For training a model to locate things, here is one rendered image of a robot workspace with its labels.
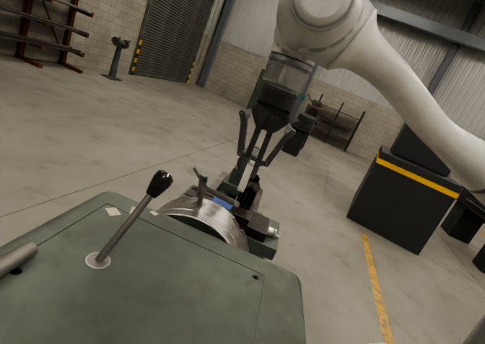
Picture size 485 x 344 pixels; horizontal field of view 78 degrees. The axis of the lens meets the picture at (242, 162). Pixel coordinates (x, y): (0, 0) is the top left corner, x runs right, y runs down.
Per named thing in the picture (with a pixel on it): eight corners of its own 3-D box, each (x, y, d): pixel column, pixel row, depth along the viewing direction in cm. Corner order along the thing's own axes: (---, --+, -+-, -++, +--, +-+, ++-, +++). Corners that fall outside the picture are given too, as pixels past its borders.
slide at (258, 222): (263, 243, 138) (267, 234, 136) (177, 205, 140) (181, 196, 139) (266, 226, 155) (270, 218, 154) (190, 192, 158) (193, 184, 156)
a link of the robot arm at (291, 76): (272, 55, 65) (262, 81, 66) (268, 49, 56) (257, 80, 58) (312, 70, 64) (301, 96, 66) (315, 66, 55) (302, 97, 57)
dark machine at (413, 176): (418, 257, 470) (494, 143, 417) (345, 217, 510) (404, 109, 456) (408, 223, 634) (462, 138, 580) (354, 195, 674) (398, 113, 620)
